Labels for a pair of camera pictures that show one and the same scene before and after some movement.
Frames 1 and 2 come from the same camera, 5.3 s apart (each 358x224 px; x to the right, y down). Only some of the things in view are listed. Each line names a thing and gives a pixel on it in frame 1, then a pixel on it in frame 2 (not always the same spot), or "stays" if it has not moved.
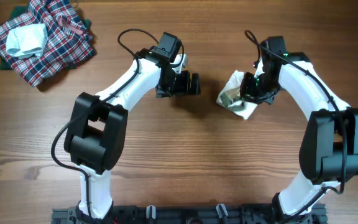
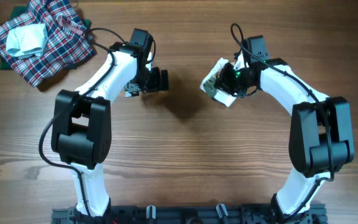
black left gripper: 183,88 -> 155,85
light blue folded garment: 25,42 stays
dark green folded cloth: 19,10 stays
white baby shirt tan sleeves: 230,97 -> 224,97
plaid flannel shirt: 68,43 stays
